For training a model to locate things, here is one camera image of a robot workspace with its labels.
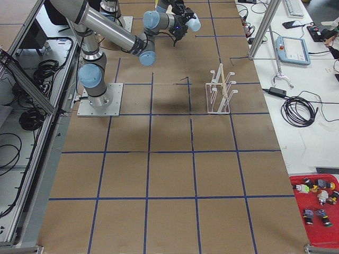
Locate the black smartphone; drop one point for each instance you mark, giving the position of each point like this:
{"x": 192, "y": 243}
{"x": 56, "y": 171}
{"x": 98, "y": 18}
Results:
{"x": 292, "y": 24}

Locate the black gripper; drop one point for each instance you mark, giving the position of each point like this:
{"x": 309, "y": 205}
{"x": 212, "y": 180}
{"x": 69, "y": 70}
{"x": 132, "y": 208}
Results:
{"x": 179, "y": 23}
{"x": 181, "y": 8}

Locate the light blue plastic cup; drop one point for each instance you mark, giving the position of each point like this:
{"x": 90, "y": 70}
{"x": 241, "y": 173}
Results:
{"x": 194, "y": 24}

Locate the blue teach pendant tablet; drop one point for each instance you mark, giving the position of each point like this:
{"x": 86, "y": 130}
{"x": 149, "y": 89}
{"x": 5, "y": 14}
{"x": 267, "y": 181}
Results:
{"x": 292, "y": 50}

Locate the aluminium frame post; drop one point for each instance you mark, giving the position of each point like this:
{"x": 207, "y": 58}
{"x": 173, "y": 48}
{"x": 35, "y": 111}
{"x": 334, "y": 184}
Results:
{"x": 261, "y": 31}

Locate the red parts tray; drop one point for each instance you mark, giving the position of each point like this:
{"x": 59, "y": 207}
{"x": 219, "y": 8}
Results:
{"x": 317, "y": 199}

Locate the black power adapter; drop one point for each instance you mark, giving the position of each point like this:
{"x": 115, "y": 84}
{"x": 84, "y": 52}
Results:
{"x": 277, "y": 92}

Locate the white wire cup rack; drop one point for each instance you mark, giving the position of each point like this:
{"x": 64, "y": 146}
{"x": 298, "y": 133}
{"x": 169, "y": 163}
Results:
{"x": 219, "y": 91}

